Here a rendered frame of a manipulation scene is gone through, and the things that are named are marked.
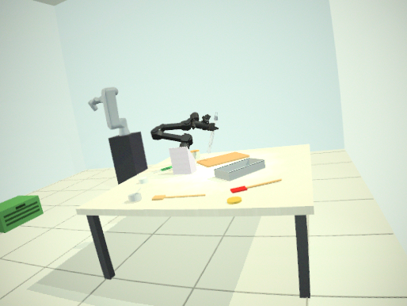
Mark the light wooden board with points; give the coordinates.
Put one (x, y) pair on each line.
(221, 159)

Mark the tan wooden spatula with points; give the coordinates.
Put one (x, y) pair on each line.
(156, 197)

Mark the yellow flat round disc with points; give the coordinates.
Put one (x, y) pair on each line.
(234, 200)

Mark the red spatula with wooden handle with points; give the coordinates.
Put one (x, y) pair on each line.
(243, 188)

